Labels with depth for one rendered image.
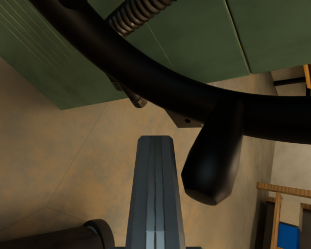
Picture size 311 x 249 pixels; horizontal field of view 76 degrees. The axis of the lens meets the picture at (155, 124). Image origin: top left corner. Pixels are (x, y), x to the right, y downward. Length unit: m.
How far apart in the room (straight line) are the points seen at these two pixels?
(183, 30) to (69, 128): 0.67
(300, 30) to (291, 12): 0.03
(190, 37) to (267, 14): 0.10
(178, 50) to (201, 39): 0.04
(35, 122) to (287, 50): 0.77
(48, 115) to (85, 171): 0.28
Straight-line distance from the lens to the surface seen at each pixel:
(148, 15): 0.19
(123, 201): 1.09
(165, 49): 0.36
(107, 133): 0.97
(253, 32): 0.31
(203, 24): 0.32
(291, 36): 0.31
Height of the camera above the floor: 0.81
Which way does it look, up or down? 43 degrees down
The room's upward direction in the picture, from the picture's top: 88 degrees clockwise
